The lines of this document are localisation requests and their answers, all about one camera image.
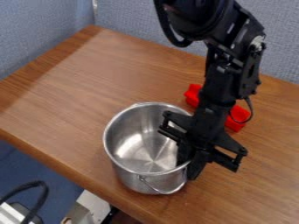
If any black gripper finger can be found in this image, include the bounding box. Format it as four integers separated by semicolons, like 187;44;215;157
187;150;211;180
177;141;194;165

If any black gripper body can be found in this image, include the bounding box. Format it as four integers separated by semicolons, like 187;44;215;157
159;99;249;172

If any red star-shaped block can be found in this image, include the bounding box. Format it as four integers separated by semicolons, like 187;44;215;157
183;84;250;132

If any metal pot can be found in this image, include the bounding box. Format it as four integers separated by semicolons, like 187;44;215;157
103;102;190;195

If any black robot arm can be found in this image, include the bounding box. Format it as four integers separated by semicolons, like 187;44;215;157
154;0;268;180

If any white object under table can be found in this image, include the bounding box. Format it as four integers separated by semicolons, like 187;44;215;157
61;190;111;224

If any black and white equipment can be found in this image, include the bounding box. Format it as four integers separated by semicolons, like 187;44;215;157
0;180;50;224

